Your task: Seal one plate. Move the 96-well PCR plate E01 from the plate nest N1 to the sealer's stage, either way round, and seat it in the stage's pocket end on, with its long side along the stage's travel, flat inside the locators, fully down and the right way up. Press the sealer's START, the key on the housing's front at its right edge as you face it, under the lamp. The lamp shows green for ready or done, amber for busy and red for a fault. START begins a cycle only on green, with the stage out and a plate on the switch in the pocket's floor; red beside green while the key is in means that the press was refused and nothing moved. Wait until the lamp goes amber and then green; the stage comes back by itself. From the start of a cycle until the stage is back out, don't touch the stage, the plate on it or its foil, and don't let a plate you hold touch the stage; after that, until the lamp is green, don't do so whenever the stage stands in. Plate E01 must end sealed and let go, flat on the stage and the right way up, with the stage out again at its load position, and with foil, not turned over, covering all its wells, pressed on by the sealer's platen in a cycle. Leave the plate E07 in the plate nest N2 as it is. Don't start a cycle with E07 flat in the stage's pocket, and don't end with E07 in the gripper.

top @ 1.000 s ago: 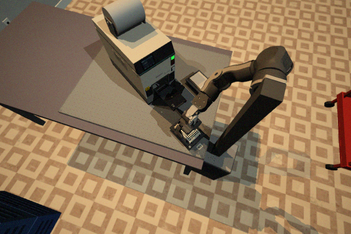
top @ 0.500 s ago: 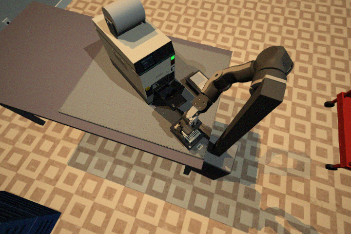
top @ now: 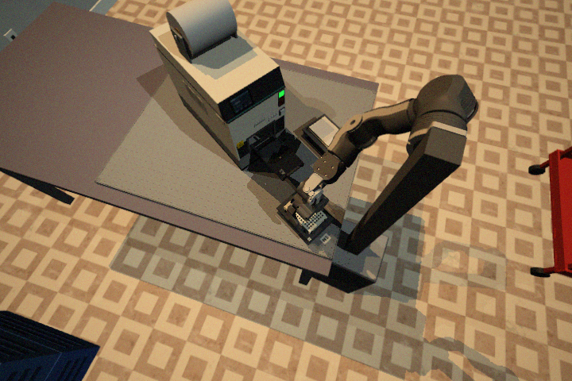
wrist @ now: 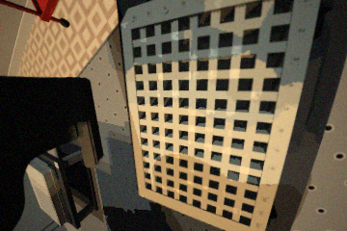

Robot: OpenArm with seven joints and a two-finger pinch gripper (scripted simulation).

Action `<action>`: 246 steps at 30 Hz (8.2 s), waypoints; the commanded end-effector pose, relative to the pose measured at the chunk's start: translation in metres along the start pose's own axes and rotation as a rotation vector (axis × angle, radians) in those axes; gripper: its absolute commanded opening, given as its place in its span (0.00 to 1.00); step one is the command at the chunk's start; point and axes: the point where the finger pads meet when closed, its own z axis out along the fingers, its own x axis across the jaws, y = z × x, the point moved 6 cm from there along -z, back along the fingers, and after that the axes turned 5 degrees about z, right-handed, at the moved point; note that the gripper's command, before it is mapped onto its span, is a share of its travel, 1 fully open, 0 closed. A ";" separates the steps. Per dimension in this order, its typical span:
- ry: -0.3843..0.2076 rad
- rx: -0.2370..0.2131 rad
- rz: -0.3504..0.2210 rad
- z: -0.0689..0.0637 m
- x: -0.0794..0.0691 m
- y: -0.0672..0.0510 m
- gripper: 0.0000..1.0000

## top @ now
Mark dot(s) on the grey cylinder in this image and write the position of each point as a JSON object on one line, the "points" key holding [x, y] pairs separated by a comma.
{"points": [[203, 23]]}

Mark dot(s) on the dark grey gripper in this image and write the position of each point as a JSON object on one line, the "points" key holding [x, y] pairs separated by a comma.
{"points": [[306, 211]]}

